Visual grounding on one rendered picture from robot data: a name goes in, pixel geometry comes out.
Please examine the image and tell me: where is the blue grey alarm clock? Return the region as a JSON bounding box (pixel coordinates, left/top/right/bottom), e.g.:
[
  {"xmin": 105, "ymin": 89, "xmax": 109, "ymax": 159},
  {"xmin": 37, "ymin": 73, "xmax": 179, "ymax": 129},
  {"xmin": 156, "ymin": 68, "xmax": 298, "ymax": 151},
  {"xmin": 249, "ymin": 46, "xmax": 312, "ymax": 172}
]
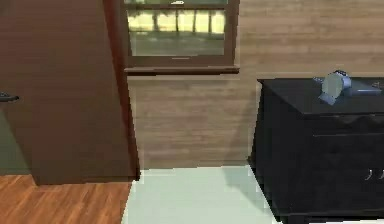
[{"xmin": 312, "ymin": 69, "xmax": 352, "ymax": 106}]

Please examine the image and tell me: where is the brown wooden room door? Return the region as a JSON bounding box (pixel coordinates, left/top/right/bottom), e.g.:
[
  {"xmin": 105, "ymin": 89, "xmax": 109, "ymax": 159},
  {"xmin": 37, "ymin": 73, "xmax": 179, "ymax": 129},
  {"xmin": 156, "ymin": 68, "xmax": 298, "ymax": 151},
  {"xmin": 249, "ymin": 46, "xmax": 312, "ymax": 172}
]
[{"xmin": 0, "ymin": 0, "xmax": 141, "ymax": 186}]

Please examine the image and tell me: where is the blue grey flat object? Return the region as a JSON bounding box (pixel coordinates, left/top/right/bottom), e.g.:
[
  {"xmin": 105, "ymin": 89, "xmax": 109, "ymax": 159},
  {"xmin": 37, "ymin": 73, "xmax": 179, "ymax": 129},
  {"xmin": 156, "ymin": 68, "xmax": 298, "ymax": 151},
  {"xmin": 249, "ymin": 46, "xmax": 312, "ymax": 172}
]
[{"xmin": 346, "ymin": 87, "xmax": 383, "ymax": 98}]

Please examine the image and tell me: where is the brown framed window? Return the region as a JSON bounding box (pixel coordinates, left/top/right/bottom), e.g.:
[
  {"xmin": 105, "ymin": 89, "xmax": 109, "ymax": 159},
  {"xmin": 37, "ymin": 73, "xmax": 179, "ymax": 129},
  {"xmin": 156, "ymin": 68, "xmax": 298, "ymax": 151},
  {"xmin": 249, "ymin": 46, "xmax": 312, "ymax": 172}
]
[{"xmin": 120, "ymin": 0, "xmax": 241, "ymax": 76}]

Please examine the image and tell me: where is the black cupboard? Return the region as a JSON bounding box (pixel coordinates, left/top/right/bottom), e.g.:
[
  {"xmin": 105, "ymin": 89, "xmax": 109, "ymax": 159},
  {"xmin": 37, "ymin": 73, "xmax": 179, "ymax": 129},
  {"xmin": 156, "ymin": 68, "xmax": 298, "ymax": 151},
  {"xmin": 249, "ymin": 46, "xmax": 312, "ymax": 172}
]
[{"xmin": 249, "ymin": 77, "xmax": 384, "ymax": 224}]

